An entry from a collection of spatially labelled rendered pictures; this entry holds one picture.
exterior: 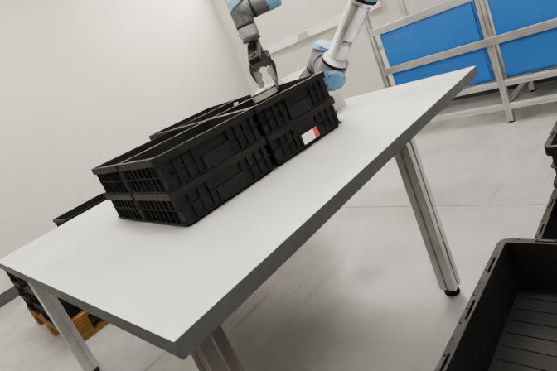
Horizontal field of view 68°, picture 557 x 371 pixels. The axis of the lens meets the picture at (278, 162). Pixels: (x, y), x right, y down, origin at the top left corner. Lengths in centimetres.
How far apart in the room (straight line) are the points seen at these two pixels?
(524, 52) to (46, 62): 404
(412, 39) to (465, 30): 38
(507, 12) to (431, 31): 50
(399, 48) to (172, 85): 277
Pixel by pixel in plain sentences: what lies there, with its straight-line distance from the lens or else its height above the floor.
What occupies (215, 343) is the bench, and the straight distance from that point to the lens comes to 88.
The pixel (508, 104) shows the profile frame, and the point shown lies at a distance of 327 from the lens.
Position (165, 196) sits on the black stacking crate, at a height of 81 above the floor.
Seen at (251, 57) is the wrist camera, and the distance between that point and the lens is 152.
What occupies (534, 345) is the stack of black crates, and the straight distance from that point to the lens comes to 83.
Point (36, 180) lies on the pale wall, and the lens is 440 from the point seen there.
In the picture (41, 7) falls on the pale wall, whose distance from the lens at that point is 481.
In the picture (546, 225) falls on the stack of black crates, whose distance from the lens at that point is 112.
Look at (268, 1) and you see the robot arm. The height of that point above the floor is 124.
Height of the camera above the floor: 107
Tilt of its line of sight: 14 degrees down
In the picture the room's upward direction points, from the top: 23 degrees counter-clockwise
